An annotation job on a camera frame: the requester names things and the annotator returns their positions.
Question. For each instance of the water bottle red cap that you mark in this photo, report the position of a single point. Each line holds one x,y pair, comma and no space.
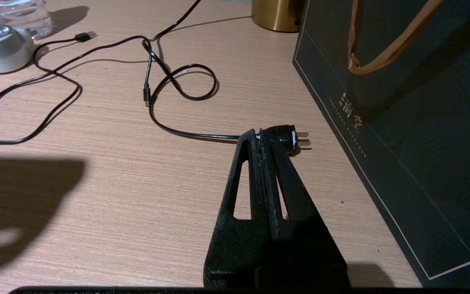
23,16

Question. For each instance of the dark gift bag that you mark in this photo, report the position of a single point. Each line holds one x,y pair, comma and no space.
422,163

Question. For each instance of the brass desk lamp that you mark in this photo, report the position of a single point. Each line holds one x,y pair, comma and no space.
276,16

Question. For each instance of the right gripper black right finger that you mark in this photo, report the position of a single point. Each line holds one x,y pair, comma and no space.
308,253

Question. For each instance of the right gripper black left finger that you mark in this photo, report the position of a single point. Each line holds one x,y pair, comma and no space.
239,245

